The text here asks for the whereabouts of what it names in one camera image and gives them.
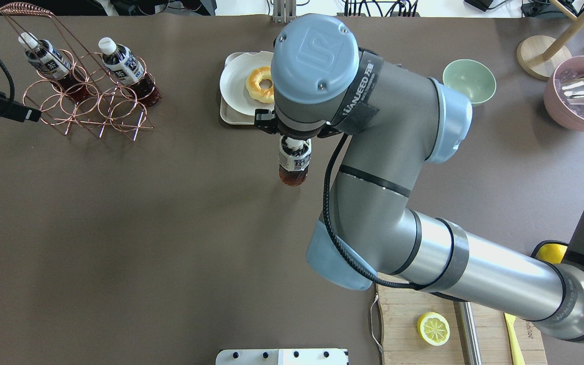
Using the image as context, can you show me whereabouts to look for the yellow plastic knife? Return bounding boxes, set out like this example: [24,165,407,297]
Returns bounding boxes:
[503,313,526,365]

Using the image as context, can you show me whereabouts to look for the half lemon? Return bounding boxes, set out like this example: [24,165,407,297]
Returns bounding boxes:
[416,311,450,346]

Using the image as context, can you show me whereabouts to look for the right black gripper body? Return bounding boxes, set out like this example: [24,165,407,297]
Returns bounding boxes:
[253,108,341,139]

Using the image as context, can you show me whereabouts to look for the white plate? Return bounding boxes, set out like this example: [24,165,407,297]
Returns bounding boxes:
[220,51,274,117]

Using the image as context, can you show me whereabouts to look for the wooden cutting board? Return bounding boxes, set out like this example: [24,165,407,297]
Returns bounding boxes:
[371,276,548,365]

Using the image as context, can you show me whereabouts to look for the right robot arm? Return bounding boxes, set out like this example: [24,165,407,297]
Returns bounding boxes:
[254,14,584,343]

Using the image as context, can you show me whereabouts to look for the copper wire bottle rack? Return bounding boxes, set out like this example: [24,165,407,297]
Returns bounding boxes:
[0,2,154,141]

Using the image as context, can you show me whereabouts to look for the green bowl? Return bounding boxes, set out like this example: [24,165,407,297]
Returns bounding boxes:
[442,59,497,106]

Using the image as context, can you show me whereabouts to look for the steel muddler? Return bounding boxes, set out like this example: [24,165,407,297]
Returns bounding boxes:
[456,301,483,364]

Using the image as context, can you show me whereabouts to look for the glazed donut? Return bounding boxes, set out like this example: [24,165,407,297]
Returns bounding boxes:
[245,65,274,104]

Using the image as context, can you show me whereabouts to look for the tea bottle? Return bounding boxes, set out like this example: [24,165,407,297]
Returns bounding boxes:
[18,32,91,102]
[98,37,161,107]
[278,136,312,187]

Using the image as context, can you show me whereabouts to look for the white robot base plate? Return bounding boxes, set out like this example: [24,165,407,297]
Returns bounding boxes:
[215,347,350,364]

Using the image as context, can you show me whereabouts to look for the pink ice bowl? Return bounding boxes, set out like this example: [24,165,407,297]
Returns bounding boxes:
[544,56,584,132]

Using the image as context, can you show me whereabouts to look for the upper whole lemon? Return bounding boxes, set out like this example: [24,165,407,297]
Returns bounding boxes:
[530,240,568,264]

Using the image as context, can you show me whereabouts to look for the wooden cup stand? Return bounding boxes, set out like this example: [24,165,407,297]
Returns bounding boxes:
[517,1,584,81]

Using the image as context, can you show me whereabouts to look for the beige rabbit tray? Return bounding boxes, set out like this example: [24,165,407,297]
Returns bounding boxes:
[220,52,257,126]

